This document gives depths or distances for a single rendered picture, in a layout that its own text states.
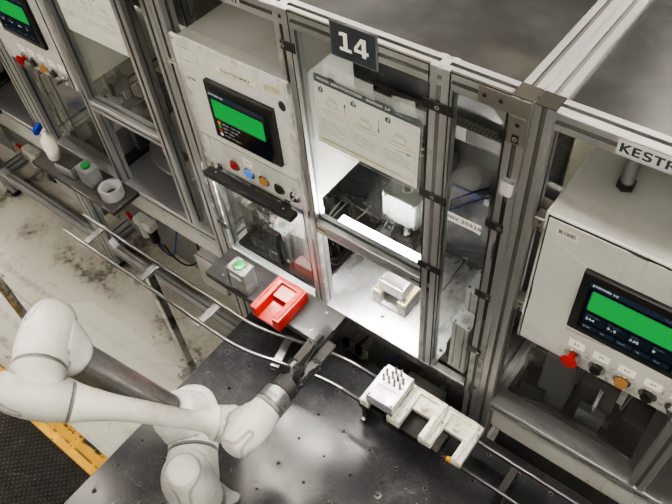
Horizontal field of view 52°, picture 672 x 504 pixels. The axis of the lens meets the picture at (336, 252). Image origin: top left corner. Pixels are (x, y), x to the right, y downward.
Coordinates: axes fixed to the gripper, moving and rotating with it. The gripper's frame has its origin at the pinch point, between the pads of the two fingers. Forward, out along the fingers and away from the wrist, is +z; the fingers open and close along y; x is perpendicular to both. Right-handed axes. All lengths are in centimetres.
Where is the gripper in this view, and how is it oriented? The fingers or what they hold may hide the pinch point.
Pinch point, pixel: (325, 341)
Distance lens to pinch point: 202.1
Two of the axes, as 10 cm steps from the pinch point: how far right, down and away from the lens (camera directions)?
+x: -7.9, -4.4, 4.3
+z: 6.1, -6.4, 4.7
